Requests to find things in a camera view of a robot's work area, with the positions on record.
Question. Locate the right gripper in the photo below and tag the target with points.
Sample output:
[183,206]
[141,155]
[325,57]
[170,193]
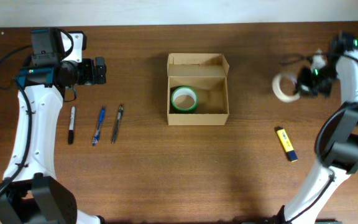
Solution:
[304,81]

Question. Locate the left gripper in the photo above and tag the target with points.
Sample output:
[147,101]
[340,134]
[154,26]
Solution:
[89,71]

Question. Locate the beige masking tape roll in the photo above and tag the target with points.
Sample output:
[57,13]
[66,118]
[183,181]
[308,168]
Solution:
[280,87]

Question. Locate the yellow highlighter blue cap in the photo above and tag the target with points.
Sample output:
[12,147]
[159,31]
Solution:
[286,144]

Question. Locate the green tape roll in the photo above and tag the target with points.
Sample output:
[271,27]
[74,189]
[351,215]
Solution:
[184,100]

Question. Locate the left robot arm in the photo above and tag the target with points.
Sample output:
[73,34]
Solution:
[29,191]

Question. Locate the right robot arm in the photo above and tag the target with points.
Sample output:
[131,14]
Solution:
[336,145]

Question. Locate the black ballpoint pen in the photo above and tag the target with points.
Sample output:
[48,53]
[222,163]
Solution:
[117,123]

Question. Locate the black white marker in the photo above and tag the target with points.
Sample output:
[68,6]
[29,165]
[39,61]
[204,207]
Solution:
[71,126]

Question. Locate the blue ballpoint pen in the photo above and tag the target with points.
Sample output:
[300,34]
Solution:
[96,136]

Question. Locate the open cardboard box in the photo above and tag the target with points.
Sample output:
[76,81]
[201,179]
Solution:
[207,74]

